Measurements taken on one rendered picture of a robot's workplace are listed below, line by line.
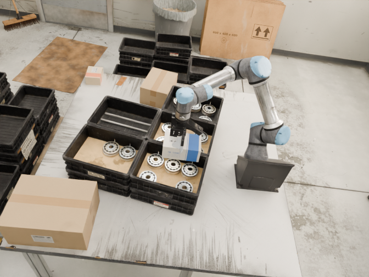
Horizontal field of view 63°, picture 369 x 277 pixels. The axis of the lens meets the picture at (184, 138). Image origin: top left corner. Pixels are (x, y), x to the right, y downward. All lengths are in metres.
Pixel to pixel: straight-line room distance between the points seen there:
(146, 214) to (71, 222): 0.44
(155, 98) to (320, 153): 2.01
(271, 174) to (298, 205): 1.13
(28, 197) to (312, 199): 2.42
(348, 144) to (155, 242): 2.77
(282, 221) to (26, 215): 1.42
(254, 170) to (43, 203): 1.19
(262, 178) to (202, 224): 0.47
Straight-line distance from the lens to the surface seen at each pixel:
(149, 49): 3.80
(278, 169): 1.92
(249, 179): 1.98
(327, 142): 3.80
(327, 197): 3.26
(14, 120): 2.79
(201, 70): 3.34
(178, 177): 1.84
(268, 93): 1.74
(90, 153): 1.95
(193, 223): 1.83
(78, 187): 1.72
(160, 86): 2.41
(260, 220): 1.96
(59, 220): 1.64
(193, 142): 1.62
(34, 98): 3.14
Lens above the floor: 2.30
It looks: 46 degrees down
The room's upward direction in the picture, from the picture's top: 10 degrees clockwise
